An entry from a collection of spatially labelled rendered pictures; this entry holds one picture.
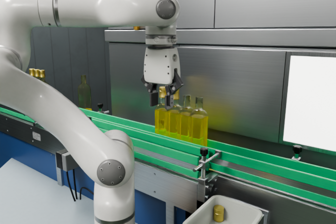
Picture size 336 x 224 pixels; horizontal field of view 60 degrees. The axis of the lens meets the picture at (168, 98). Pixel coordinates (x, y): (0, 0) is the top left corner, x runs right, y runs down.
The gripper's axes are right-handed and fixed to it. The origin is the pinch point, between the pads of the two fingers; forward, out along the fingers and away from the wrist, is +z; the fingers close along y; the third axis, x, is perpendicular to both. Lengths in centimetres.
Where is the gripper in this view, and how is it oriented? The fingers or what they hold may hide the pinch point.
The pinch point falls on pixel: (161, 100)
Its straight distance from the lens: 83.6
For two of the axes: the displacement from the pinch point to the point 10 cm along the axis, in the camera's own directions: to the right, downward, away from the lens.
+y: -8.0, -1.3, 5.9
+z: 0.0, 9.8, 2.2
